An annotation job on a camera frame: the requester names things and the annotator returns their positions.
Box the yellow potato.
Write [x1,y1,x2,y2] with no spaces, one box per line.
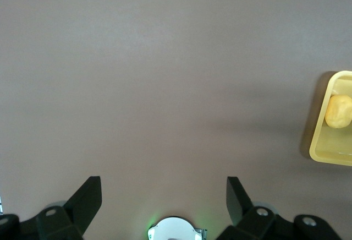
[324,94,352,129]

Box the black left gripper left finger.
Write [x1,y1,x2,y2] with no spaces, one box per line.
[0,176,103,240]

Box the yellow plastic tray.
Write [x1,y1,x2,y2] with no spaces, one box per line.
[309,70,352,167]

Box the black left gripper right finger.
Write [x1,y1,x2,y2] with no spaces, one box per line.
[217,176,340,240]

